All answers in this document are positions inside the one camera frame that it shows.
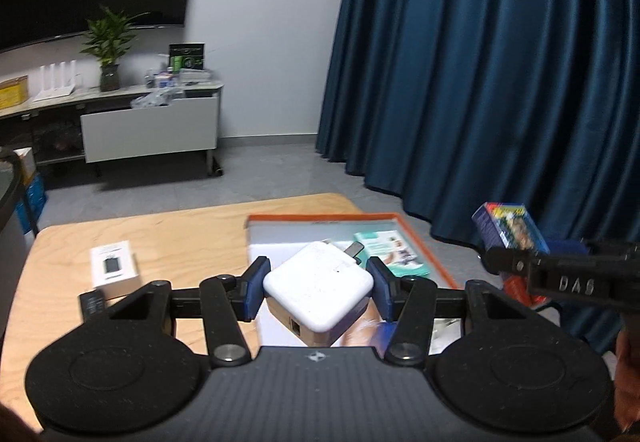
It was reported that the red and green card box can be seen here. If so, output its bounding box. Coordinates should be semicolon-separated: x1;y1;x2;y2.
472;202;549;308

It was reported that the white power adapter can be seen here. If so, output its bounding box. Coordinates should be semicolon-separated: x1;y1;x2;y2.
264;242;373;306

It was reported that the white charger box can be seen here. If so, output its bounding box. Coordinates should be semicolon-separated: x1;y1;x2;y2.
90;240;142;300

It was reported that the blue tin box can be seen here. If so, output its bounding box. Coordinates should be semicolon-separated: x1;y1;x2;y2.
343;318;397;358

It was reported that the bronze hand cream bottle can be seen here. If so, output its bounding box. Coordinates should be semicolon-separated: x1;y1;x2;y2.
266;296;370;347

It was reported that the black usb charger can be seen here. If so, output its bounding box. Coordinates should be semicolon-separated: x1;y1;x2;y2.
78;288;106;323

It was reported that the right hand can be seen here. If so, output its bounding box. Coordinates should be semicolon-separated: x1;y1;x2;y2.
614;329;640;432

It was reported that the teal small product box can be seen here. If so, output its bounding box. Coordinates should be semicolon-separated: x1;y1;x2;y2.
354;230;430;277

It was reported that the orange-rimmed white box lid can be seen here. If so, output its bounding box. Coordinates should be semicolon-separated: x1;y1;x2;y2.
247;214;458;348

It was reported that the blue curtain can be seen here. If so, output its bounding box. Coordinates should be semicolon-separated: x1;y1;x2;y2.
314;0;640;353

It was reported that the white tv cabinet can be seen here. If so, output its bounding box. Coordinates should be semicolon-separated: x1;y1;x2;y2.
1;80;224;176

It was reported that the black round side table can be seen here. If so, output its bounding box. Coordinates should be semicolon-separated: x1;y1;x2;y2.
1;147;27;337

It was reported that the black green display box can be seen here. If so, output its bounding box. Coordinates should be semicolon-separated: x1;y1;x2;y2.
168;42;205;72

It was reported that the white wifi router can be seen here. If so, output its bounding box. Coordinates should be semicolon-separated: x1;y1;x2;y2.
34;60;76;101

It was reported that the potted green plant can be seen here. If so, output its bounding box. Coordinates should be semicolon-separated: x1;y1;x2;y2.
81;4;146;92

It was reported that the yellow box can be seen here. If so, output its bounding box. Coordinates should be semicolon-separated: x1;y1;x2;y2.
0;76;28;110

